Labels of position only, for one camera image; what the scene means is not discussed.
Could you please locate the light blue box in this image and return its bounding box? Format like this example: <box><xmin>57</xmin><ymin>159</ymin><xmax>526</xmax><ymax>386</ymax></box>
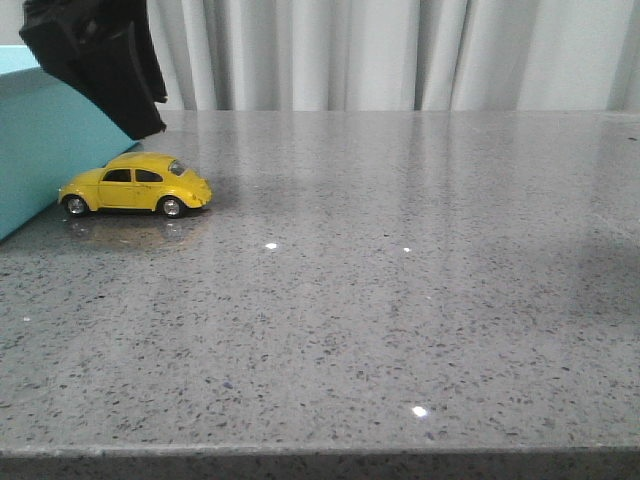
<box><xmin>1</xmin><ymin>45</ymin><xmax>135</xmax><ymax>238</ymax></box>

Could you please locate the yellow toy beetle car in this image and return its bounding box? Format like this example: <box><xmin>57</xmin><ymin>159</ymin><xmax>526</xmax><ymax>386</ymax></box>
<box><xmin>58</xmin><ymin>152</ymin><xmax>213</xmax><ymax>218</ymax></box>

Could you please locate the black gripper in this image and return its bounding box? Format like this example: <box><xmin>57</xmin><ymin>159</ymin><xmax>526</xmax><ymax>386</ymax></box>
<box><xmin>19</xmin><ymin>0</ymin><xmax>167</xmax><ymax>140</ymax></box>

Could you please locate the grey curtain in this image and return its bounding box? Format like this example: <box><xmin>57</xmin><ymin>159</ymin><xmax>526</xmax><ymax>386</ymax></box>
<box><xmin>1</xmin><ymin>1</ymin><xmax>639</xmax><ymax>111</ymax></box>

